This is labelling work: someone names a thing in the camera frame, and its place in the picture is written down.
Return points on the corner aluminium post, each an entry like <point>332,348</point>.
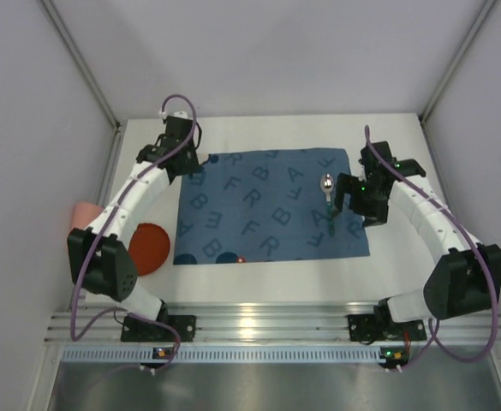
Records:
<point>480,19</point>
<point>54,16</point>

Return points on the aluminium front rail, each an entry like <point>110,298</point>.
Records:
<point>265,323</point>

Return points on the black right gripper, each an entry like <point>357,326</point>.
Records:
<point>353,195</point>

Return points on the blue letter placemat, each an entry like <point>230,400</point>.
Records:
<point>265,206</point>

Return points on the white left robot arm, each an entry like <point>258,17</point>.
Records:
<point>98,254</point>

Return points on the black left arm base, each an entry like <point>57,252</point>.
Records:
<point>136,331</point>

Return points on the right corner aluminium post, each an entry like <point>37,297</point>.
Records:
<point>480,19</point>

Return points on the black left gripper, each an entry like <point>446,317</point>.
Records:
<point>191,162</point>

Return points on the red round plate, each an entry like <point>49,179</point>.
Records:
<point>149,248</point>

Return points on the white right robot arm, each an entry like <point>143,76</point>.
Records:
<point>466,277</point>

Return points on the pink plastic cup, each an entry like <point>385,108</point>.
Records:
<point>84,213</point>

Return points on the left corner aluminium post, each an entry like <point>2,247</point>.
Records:
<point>54,16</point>

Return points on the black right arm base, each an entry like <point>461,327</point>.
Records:
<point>368,329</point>

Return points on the green handled spoon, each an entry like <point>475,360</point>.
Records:
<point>327,187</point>

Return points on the perforated cable duct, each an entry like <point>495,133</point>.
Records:
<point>233,354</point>

